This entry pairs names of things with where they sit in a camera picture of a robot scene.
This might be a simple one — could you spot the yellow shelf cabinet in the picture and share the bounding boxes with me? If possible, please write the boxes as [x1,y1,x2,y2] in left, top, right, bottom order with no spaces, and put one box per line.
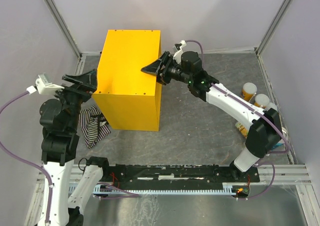
[93,30,162,131]

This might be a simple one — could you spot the green label can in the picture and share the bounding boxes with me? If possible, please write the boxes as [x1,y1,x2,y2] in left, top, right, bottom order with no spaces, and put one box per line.
[235,122,248,138]

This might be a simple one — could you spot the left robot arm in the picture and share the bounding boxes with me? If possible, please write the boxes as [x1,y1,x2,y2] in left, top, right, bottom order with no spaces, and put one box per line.
[35,69,111,225]

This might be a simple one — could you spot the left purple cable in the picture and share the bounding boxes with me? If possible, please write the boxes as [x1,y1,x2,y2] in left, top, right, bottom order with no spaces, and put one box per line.
[0,90,55,226]

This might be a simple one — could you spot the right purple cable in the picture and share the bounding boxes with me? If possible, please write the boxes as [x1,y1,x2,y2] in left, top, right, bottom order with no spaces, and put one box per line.
[186,39,292,199]

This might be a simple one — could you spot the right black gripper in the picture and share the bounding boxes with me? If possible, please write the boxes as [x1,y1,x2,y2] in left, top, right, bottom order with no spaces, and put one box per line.
[140,52,191,87]

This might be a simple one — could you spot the striped black white cloth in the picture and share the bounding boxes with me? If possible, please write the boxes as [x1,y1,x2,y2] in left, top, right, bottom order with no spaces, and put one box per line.
[79,105,111,149]

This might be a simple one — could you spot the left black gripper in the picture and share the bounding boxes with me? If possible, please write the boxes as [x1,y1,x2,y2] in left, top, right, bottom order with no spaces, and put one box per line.
[52,68,99,130]

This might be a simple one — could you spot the light blue cable duct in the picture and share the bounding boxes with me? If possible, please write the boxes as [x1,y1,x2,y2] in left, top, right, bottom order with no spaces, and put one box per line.
[69,178,249,196]

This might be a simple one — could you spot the purple cable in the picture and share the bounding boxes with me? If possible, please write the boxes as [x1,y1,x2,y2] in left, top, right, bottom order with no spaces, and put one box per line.
[0,90,55,226]
[186,39,292,199]

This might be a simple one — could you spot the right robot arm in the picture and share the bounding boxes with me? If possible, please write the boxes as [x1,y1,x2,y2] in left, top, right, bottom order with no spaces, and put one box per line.
[141,51,283,181]

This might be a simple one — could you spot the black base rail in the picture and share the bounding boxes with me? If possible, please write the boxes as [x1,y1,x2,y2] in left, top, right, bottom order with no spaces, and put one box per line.
[79,157,261,190]

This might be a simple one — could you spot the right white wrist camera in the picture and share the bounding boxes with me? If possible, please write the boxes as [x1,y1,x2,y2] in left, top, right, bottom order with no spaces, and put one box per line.
[173,40,187,64]

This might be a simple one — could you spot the blue orange can with spoon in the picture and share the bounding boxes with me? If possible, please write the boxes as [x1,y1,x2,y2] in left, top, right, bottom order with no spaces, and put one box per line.
[254,94,270,108]

